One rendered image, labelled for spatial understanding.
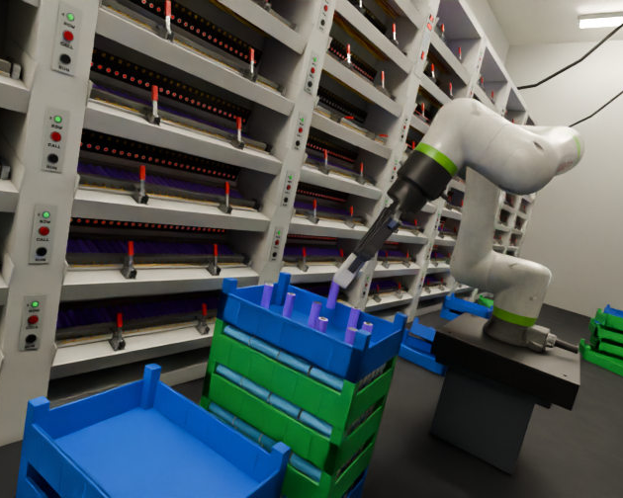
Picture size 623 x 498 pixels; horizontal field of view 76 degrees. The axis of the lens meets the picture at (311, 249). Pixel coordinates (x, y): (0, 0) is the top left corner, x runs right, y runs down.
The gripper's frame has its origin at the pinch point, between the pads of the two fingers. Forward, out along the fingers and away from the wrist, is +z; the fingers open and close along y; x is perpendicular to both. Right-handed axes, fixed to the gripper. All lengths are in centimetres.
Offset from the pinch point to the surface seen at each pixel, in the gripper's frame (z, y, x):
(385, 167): -36, 110, -2
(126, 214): 23, 14, 48
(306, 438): 24.3, -18.8, -8.7
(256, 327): 16.8, -11.7, 8.5
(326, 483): 27.0, -21.5, -15.0
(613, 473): 5, 41, -115
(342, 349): 8.2, -20.1, -3.6
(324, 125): -28, 67, 28
